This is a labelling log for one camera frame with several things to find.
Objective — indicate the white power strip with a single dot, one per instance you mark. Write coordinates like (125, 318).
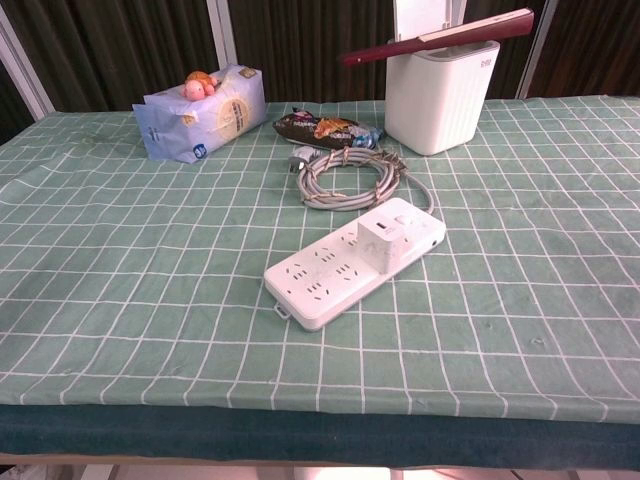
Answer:
(320, 280)

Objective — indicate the white plug adapter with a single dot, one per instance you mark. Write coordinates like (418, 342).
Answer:
(382, 245)

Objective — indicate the dark snack bag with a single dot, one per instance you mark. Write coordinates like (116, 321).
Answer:
(325, 130)

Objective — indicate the blue tissue pack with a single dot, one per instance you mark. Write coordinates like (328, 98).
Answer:
(220, 120)

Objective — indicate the green checked tablecloth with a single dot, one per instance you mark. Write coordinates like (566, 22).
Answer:
(150, 300)

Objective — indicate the white trash bin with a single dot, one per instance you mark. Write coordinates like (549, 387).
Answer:
(440, 100)

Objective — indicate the pink orange turtle toy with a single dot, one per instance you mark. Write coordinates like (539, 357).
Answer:
(197, 87)

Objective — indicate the dark green under cloth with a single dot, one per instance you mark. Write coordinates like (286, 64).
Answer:
(200, 435)

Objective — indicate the dark red book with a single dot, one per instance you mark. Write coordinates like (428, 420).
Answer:
(450, 37)

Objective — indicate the dark pleated curtain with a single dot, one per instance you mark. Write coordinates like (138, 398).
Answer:
(125, 40)

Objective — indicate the white frame post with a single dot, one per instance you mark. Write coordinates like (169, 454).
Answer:
(537, 45)
(25, 65)
(222, 30)

